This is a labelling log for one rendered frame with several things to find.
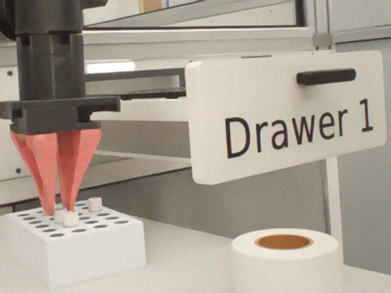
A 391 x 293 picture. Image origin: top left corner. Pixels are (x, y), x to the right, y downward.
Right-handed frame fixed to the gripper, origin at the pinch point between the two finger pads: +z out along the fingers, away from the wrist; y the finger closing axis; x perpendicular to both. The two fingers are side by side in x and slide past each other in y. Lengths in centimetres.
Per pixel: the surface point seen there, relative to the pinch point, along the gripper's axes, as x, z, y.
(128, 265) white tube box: 5.5, 4.7, -3.8
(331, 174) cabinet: -39, 10, -72
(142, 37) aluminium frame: -30.7, -17.1, -25.8
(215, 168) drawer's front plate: 5.6, -2.3, -12.8
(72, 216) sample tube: 2.7, 0.6, -0.2
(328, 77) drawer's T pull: 7.1, -9.9, -25.2
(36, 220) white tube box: -2.3, 1.7, 1.3
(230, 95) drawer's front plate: 5.1, -8.7, -15.1
